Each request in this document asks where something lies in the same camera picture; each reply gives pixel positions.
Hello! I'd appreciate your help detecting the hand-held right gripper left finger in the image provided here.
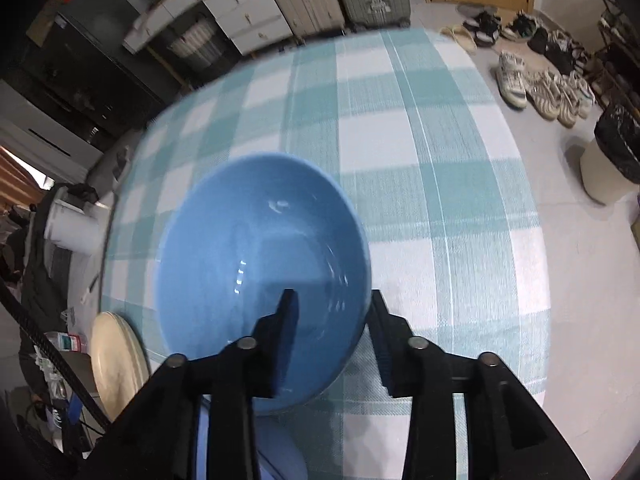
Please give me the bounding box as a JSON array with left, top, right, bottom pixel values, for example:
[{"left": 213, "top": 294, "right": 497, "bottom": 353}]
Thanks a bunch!
[{"left": 82, "top": 287, "right": 301, "bottom": 480}]

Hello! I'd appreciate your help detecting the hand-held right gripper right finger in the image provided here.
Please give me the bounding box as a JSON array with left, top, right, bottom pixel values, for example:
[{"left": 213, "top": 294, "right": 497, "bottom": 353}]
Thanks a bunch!
[{"left": 369, "top": 290, "right": 591, "bottom": 480}]

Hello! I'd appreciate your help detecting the blue bowl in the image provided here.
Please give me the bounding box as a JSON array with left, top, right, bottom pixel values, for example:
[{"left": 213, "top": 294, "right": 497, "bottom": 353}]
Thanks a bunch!
[
  {"left": 157, "top": 154, "right": 372, "bottom": 416},
  {"left": 195, "top": 392, "right": 308, "bottom": 480}
]

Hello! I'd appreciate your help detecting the cream round plate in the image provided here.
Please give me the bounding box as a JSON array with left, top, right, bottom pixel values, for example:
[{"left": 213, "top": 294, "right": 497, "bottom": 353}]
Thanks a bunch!
[{"left": 90, "top": 311, "right": 152, "bottom": 422}]

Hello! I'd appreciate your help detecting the teal checked tablecloth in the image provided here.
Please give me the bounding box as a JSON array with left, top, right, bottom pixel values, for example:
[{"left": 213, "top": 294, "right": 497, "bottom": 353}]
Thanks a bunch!
[{"left": 97, "top": 27, "right": 551, "bottom": 480}]

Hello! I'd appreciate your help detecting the clear bottle with red label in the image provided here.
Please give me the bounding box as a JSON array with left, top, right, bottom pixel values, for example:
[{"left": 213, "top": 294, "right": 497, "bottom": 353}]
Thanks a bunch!
[{"left": 42, "top": 331, "right": 91, "bottom": 353}]

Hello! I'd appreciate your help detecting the white electric kettle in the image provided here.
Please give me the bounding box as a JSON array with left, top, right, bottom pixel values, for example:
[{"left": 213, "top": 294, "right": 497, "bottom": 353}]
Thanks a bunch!
[{"left": 44, "top": 187, "right": 108, "bottom": 256}]

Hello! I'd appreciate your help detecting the white trash bin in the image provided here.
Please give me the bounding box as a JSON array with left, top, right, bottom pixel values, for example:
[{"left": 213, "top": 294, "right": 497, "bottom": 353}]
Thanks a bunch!
[{"left": 580, "top": 105, "right": 640, "bottom": 206}]

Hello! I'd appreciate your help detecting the group of shoes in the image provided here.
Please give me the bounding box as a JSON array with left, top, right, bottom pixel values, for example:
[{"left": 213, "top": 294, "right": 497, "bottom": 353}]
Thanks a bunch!
[{"left": 440, "top": 2, "right": 598, "bottom": 128}]

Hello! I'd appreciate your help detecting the woven laundry basket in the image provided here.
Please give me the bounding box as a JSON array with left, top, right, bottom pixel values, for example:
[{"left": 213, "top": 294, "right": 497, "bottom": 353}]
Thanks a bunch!
[{"left": 167, "top": 12, "right": 236, "bottom": 73}]

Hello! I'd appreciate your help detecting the orange curtain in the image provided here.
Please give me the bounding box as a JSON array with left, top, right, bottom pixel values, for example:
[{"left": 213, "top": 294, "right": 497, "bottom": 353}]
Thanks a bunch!
[{"left": 0, "top": 145, "right": 53, "bottom": 206}]

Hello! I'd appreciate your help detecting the white tall cabinet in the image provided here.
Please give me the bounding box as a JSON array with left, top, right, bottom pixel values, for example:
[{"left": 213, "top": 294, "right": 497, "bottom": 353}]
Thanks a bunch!
[{"left": 0, "top": 80, "right": 101, "bottom": 186}]

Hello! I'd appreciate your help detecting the white drawer dresser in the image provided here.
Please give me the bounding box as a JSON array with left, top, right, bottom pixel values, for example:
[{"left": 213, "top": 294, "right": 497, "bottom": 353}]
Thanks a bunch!
[{"left": 122, "top": 0, "right": 296, "bottom": 56}]

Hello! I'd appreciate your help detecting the black refrigerator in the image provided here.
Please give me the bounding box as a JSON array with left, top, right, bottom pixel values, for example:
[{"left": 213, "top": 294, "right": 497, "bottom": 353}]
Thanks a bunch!
[{"left": 22, "top": 0, "right": 176, "bottom": 136}]

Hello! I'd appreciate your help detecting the metal shoe rack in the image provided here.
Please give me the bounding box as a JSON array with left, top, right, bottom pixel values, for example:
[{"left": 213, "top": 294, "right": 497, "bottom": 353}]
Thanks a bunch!
[{"left": 597, "top": 0, "right": 640, "bottom": 106}]

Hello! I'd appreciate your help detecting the black cable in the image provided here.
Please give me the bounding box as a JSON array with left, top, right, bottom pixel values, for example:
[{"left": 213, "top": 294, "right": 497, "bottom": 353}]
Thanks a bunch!
[{"left": 0, "top": 277, "right": 111, "bottom": 433}]

